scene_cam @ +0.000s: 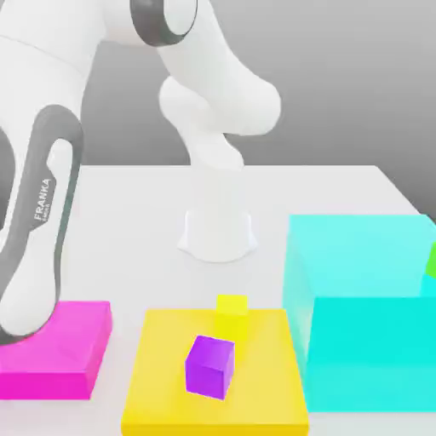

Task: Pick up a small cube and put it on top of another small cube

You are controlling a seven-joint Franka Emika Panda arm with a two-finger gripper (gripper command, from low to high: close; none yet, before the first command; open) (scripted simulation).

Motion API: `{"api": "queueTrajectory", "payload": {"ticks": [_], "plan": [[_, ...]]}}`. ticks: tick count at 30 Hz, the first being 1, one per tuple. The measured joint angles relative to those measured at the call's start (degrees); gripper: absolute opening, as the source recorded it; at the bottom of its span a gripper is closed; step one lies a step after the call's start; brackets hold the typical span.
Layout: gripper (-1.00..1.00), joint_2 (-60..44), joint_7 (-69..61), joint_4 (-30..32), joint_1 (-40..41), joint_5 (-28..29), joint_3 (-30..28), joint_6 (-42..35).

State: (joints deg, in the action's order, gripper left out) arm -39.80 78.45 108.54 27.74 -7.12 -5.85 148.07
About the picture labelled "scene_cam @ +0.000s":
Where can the large cyan box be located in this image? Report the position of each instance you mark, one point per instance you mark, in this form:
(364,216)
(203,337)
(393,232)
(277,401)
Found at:
(357,323)

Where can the small green cube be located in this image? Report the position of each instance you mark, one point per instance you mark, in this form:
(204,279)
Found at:
(432,260)

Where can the large magenta box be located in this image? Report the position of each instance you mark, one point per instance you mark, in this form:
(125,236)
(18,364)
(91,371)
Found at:
(68,357)

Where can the large yellow box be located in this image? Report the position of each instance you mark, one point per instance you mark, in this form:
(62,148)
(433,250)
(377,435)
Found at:
(259,391)

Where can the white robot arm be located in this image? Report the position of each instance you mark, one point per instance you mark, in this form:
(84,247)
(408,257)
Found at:
(218,102)

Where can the small yellow cube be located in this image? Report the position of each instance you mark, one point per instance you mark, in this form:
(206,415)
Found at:
(231,318)

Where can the small purple cube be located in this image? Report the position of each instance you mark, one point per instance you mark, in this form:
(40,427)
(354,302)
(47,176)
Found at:
(209,369)

